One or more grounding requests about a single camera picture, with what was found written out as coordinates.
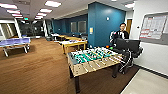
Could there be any blue ping pong table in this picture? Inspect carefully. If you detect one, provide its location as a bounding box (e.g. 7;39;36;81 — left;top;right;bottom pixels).
0;36;32;58

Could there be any brown wooden door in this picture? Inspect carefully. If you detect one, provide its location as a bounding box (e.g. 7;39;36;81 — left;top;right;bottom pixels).
125;18;134;36

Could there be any green field foosball table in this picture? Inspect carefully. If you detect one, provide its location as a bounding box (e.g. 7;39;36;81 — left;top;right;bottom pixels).
66;46;126;94

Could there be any grey wall pin board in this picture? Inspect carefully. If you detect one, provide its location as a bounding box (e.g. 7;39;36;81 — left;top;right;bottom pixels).
138;12;168;46

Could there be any pale yellow wall sign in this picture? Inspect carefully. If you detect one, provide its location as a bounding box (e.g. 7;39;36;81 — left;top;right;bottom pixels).
88;26;95;35

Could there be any black computer monitor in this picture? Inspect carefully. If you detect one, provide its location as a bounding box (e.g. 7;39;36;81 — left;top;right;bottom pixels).
115;37;142;53

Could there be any ceiling light panel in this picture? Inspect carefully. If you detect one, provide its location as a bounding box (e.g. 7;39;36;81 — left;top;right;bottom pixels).
36;12;48;17
44;0;63;9
124;2;136;9
6;9;21;15
0;3;18;10
38;7;54;14
12;13;25;18

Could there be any person in black top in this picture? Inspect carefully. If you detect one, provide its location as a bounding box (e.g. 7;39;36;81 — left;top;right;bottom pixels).
109;22;131;43

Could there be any small white table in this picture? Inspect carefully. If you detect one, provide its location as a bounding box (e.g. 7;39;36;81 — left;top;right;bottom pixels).
49;32;62;42

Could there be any interior glass window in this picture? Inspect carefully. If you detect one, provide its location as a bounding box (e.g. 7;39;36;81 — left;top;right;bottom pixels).
78;20;88;34
69;21;79;34

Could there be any yellow air hockey table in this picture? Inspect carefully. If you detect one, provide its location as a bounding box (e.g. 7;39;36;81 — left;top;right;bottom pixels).
60;38;89;55

